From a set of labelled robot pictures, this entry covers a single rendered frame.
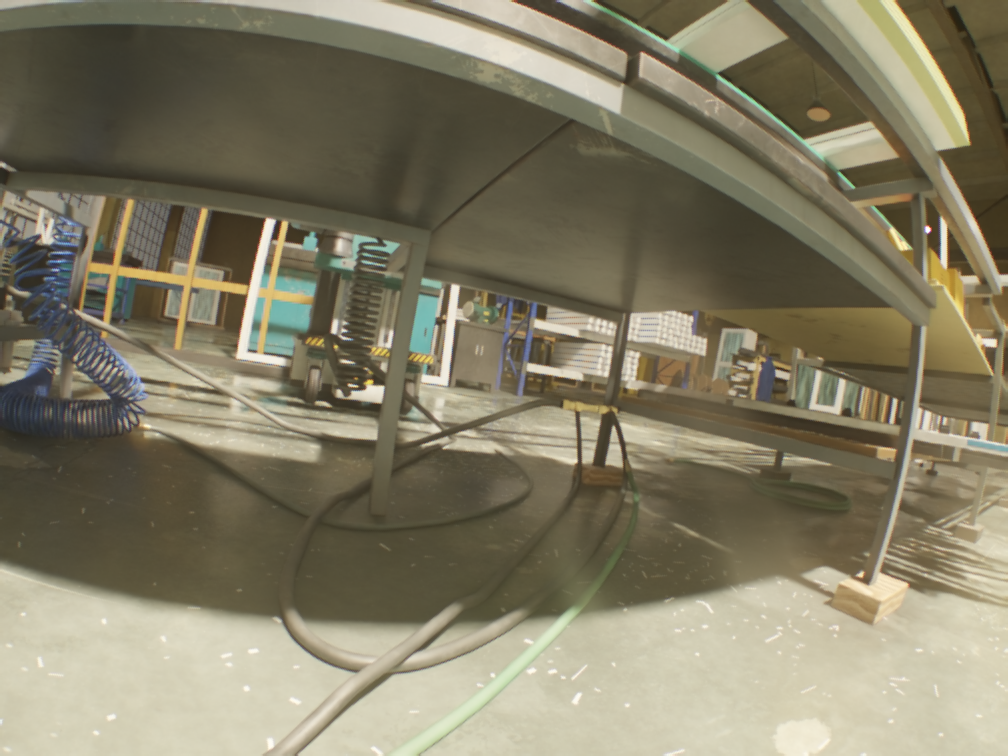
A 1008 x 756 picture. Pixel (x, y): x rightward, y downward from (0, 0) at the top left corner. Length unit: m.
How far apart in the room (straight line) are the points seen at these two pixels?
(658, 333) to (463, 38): 5.63
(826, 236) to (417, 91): 0.45
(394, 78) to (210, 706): 0.57
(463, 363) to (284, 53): 4.86
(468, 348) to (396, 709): 4.86
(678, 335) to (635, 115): 5.77
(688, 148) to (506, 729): 0.53
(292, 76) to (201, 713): 0.57
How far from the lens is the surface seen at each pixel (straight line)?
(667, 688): 0.59
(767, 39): 0.79
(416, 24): 0.34
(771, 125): 0.93
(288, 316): 5.20
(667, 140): 0.40
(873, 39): 0.79
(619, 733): 0.51
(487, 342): 5.26
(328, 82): 0.47
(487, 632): 0.58
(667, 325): 6.01
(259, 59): 0.47
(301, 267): 5.21
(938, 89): 0.89
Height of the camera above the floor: 0.33
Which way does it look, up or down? 2 degrees down
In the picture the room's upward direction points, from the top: 10 degrees clockwise
